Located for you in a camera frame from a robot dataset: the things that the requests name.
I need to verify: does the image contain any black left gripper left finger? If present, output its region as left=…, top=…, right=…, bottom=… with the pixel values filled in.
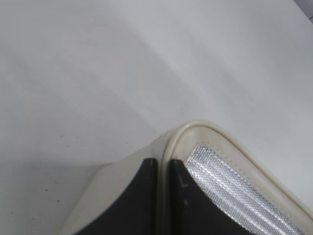
left=78, top=158, right=157, bottom=235

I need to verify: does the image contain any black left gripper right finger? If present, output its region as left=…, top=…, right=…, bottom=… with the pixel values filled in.
left=169, top=160, right=241, bottom=235

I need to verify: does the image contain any cream fabric zipper bag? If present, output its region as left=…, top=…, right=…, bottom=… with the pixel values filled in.
left=60, top=120, right=313, bottom=235

